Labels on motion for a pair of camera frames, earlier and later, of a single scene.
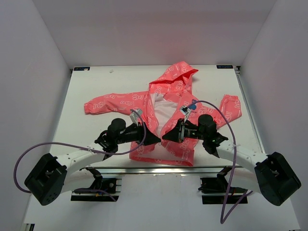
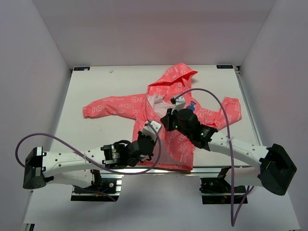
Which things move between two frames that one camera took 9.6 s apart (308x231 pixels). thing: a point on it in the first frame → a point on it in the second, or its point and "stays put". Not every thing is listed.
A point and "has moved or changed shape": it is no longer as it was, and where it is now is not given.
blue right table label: [224, 66] stays put
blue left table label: [82, 69] stays put
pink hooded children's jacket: [169, 99] has moved or changed shape
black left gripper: [150, 138] → [140, 136]
